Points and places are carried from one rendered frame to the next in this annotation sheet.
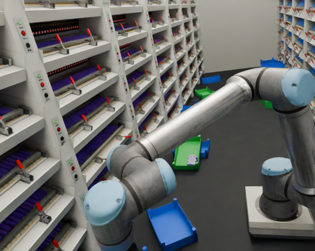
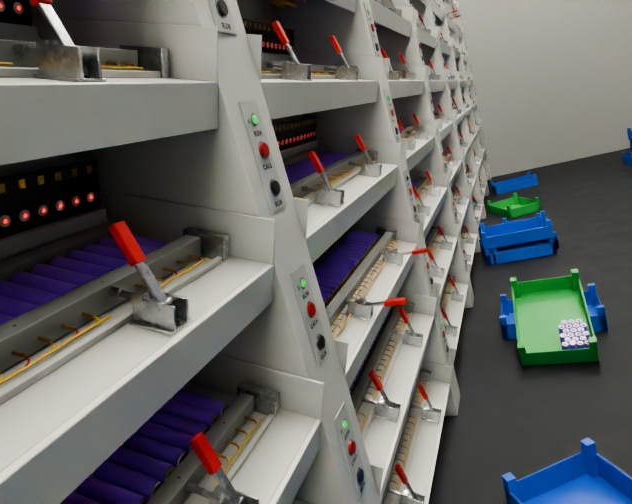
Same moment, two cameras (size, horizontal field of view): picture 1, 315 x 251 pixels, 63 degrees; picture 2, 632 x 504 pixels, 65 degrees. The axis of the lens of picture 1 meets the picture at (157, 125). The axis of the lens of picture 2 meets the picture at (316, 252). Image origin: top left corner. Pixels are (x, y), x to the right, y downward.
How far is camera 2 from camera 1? 0.67 m
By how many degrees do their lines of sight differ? 10
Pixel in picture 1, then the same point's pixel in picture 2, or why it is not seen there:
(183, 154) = (535, 325)
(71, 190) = (309, 396)
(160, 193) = not seen: outside the picture
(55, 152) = (254, 235)
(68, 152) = (294, 246)
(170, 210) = (573, 482)
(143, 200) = not seen: outside the picture
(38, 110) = (196, 55)
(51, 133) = (243, 155)
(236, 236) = not seen: outside the picture
